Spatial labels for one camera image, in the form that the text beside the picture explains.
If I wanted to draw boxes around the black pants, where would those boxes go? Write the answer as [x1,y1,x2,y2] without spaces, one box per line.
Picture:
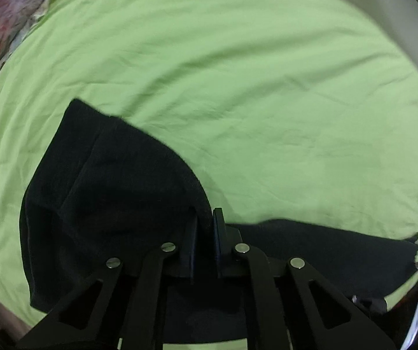
[19,99,418,313]

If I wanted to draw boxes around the green bed sheet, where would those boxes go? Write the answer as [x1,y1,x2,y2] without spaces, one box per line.
[0,0,418,325]

